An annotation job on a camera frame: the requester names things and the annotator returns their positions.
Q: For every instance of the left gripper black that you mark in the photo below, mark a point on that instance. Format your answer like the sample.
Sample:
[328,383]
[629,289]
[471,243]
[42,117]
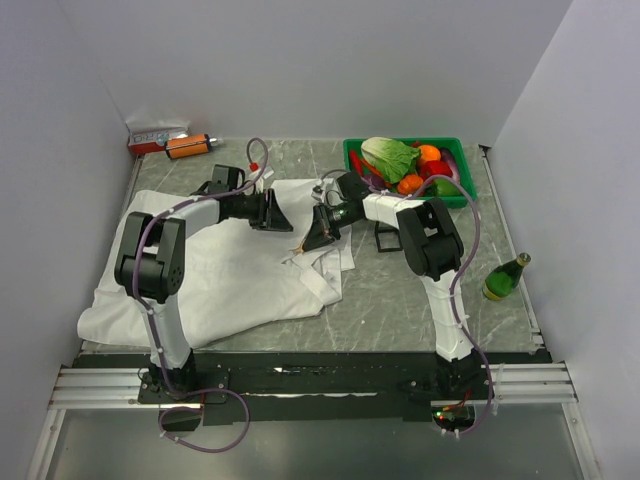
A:
[270,214]

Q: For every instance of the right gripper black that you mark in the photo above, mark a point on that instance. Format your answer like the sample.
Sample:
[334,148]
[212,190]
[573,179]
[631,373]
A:
[320,230]

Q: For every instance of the white garment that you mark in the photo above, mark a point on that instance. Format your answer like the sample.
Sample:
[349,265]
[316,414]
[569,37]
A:
[236,278]

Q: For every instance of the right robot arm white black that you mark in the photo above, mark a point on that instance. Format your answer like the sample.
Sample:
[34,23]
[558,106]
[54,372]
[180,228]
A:
[433,250]

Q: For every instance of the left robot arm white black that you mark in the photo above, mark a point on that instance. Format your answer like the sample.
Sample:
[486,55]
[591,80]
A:
[150,264]

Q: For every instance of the toy red chili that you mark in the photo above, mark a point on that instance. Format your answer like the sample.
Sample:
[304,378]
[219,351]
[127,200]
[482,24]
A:
[358,163]

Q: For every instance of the toy cabbage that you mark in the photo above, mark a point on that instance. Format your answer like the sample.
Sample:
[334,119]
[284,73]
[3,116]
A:
[392,158]

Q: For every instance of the toy orange bell pepper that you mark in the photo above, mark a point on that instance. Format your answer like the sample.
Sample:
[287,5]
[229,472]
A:
[410,186]

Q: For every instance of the orange cylinder tool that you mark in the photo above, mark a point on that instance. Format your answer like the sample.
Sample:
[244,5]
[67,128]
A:
[190,146]

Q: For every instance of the toy red bell pepper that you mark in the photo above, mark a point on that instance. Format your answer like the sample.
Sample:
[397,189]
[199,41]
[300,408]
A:
[430,170]

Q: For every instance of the toy green bell pepper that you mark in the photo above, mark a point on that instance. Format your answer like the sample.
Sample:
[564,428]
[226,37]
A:
[441,187]

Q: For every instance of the toy orange fruit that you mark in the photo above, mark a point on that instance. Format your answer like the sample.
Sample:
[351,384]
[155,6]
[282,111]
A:
[428,153]

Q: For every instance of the toy purple eggplant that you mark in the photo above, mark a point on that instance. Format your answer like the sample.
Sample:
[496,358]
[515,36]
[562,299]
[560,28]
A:
[448,158]

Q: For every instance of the green plastic basket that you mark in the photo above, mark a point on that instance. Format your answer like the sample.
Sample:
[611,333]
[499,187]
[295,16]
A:
[451,143]

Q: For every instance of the red white carton box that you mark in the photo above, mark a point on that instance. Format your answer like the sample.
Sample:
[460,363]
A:
[147,135]

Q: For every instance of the green glass bottle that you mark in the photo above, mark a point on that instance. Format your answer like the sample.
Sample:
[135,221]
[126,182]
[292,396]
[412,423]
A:
[500,282]

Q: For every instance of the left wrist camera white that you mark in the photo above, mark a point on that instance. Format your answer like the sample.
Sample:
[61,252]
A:
[261,176]

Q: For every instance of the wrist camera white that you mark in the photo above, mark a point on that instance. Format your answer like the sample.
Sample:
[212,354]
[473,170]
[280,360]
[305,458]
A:
[321,190]
[261,176]

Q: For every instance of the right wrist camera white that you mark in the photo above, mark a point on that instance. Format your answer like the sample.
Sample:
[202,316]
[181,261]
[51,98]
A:
[321,190]

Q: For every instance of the small black frame stand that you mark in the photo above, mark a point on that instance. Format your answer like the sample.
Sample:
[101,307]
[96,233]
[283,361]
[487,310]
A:
[387,238]

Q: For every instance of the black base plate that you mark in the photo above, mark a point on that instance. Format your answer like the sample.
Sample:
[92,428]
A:
[268,386]

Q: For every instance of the aluminium rail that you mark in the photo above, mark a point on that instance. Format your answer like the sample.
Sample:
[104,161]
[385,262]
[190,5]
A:
[118,388]

